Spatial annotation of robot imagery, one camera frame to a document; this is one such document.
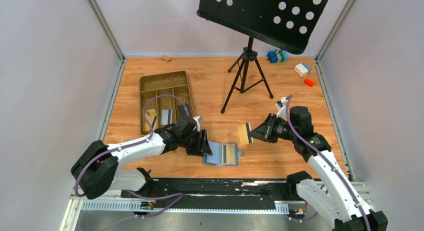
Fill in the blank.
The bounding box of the red toy block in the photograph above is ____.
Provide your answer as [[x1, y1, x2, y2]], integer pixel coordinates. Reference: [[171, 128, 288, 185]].
[[304, 78, 315, 87]]

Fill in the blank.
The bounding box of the black music stand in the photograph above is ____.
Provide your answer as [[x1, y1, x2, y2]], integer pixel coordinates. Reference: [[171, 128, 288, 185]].
[[196, 0, 328, 96]]

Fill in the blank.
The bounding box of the black credit card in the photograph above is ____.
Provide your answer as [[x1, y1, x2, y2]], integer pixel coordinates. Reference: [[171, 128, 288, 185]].
[[177, 103, 192, 117]]

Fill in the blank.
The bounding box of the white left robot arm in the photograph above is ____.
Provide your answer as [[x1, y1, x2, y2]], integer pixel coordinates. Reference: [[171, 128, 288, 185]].
[[70, 115, 213, 200]]

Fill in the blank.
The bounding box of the white blue toy block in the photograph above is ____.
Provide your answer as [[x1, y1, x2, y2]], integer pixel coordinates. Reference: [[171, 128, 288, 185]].
[[294, 62, 312, 77]]

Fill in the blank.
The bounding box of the blue green toy block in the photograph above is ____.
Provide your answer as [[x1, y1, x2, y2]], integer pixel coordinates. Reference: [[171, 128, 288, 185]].
[[267, 50, 289, 64]]

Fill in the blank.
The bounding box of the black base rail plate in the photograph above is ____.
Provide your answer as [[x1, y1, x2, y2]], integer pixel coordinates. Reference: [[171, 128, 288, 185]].
[[136, 178, 306, 210]]

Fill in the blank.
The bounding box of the small wooden block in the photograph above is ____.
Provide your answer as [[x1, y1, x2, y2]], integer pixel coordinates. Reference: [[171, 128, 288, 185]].
[[161, 55, 172, 62]]

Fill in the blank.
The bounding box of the blue leather card holder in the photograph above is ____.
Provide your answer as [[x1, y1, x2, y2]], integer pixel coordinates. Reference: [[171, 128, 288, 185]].
[[203, 141, 243, 166]]

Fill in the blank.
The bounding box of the woven compartment tray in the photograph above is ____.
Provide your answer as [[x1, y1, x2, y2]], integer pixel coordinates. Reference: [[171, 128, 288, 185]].
[[139, 70, 194, 135]]

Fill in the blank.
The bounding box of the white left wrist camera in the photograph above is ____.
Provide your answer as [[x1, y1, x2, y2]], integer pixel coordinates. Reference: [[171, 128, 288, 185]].
[[193, 115, 204, 132]]

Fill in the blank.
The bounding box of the silver credit card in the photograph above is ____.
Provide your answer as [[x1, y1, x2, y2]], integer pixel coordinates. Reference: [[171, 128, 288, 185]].
[[160, 109, 173, 126]]

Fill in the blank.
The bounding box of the gold credit card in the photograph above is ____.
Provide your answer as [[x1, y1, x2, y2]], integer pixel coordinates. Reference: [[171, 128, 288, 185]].
[[142, 108, 158, 133]]

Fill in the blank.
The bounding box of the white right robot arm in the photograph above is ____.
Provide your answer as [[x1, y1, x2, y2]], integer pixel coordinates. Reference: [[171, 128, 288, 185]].
[[239, 106, 389, 231]]

